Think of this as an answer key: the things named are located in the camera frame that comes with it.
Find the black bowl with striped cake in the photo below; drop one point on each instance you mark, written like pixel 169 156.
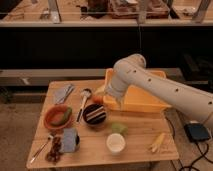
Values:
pixel 94 114

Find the black foot pedal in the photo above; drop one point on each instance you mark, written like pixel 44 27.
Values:
pixel 196 132

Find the black mug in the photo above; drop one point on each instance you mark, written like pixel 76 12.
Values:
pixel 77 140

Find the brown grape cluster toy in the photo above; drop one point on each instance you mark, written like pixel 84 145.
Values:
pixel 54 154

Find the yellow plastic bin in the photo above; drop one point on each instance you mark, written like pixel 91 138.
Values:
pixel 137 100

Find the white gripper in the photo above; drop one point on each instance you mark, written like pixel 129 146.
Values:
pixel 118 96

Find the blue sponge block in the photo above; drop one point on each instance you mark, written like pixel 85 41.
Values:
pixel 69 140

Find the wooden table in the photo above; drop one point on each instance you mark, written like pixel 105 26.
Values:
pixel 143 129

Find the white cup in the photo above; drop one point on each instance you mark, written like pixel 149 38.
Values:
pixel 115 143

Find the orange bowl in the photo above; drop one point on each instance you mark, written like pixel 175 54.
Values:
pixel 55 114

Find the green avocado toy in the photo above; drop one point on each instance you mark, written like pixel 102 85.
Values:
pixel 64 119

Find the small thin paintbrush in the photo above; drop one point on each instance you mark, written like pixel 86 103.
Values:
pixel 50 137

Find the grey folded cloth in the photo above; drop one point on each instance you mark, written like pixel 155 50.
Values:
pixel 62 93

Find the orange toy fruit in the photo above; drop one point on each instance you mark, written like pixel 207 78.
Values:
pixel 97 99

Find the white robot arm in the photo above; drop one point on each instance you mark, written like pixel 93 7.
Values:
pixel 195 103

